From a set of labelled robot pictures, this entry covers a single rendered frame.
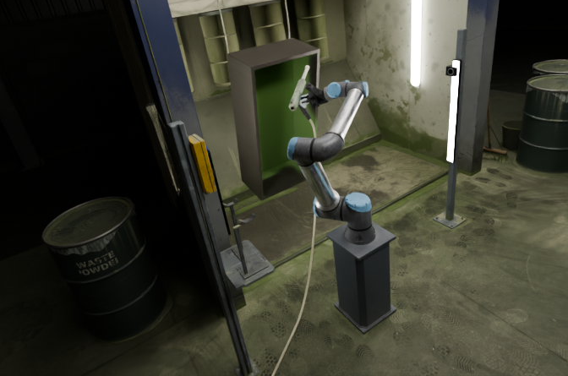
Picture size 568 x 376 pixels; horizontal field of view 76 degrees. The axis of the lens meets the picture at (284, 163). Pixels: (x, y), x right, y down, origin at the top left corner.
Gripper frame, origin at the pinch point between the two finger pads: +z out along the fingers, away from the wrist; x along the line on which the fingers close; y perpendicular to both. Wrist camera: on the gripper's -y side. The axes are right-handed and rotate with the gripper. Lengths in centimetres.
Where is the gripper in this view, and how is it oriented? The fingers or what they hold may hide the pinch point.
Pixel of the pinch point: (297, 100)
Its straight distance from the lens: 247.0
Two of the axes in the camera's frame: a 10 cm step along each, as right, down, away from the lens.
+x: 2.2, -7.1, 6.7
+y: 4.8, 6.7, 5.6
